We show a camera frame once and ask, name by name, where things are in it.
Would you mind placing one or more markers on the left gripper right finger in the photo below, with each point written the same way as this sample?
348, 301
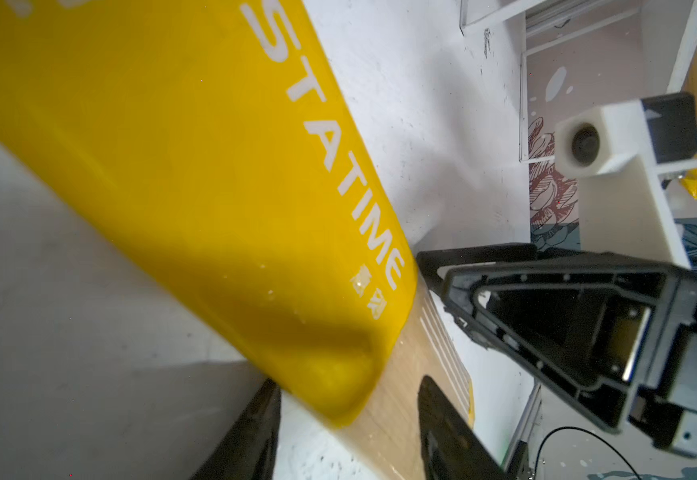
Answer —
449, 448

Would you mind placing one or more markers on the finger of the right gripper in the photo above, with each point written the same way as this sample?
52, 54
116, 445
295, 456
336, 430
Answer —
431, 261

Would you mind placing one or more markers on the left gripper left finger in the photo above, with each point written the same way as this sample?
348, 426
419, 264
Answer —
248, 451

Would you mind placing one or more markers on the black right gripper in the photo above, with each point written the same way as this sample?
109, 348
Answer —
601, 330

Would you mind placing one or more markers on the white two-tier shelf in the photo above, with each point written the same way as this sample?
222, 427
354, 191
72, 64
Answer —
576, 55

